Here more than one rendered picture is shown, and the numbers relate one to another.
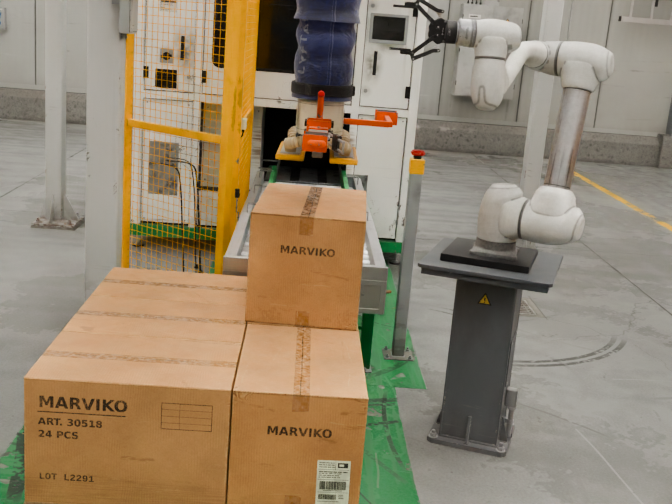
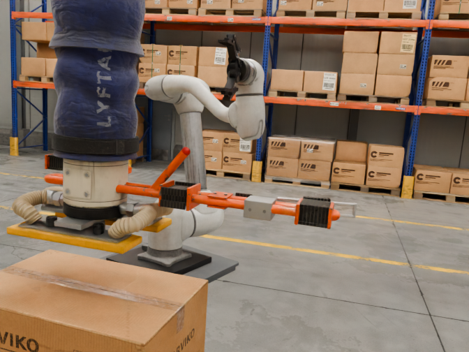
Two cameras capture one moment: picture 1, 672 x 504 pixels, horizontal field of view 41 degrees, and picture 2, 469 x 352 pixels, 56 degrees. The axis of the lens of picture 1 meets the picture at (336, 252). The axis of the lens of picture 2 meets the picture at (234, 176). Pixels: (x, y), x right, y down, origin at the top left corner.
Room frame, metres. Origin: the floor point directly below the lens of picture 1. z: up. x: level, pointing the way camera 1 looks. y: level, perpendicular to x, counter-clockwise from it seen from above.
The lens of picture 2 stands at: (2.61, 1.13, 1.50)
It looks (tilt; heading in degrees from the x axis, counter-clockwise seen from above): 10 degrees down; 287
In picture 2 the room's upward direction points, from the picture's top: 4 degrees clockwise
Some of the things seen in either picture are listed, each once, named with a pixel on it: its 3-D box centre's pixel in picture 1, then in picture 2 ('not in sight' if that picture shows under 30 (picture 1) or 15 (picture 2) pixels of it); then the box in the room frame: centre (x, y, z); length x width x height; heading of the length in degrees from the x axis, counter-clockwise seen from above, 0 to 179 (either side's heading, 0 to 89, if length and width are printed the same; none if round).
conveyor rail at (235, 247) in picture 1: (247, 221); not in sight; (4.84, 0.50, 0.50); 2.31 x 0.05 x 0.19; 2
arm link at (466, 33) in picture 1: (464, 33); (241, 71); (3.05, -0.36, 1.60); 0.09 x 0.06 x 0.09; 2
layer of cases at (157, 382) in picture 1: (216, 374); not in sight; (3.02, 0.39, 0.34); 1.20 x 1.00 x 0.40; 2
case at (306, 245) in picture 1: (309, 251); (86, 349); (3.33, 0.10, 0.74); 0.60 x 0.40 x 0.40; 179
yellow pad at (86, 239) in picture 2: (292, 146); (74, 229); (3.31, 0.19, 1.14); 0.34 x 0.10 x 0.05; 1
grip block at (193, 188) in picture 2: (318, 128); (180, 194); (3.06, 0.09, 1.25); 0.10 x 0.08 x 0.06; 91
